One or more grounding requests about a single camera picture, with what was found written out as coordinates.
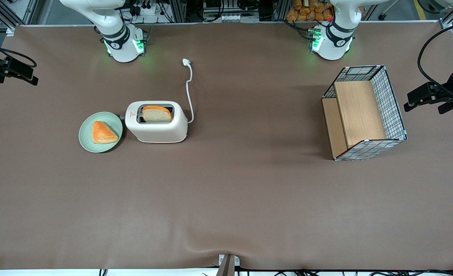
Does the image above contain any white two-slot toaster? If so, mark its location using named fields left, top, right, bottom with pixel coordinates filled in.
left=125, top=100, right=188, bottom=144

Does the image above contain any pale green round plate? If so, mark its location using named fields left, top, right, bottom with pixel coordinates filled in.
left=78, top=112, right=124, bottom=153

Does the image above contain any orange triangular pastry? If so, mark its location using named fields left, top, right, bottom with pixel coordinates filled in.
left=92, top=121, right=119, bottom=145

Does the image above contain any white bread slice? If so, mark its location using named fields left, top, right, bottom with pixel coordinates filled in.
left=141, top=105, right=172, bottom=123

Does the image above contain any white power strip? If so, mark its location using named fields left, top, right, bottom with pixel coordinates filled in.
left=132, top=0, right=168, bottom=16

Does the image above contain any bag of orange buns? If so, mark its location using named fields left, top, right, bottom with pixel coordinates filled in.
left=286, top=0, right=334, bottom=22

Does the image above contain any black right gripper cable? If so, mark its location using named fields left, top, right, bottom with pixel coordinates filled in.
left=0, top=35, right=38, bottom=69

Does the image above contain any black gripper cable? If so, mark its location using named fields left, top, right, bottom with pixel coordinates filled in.
left=0, top=35, right=38, bottom=69
left=417, top=20, right=453, bottom=96

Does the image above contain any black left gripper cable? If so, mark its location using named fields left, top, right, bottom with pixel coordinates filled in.
left=417, top=20, right=453, bottom=96

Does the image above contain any wire basket with wooden shelf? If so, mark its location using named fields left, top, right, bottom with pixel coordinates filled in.
left=321, top=65, right=407, bottom=161

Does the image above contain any white toaster power cord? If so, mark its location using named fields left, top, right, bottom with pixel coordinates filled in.
left=182, top=58, right=195, bottom=124

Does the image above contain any grey metal camera bracket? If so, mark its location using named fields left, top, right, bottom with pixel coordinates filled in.
left=216, top=254, right=241, bottom=276

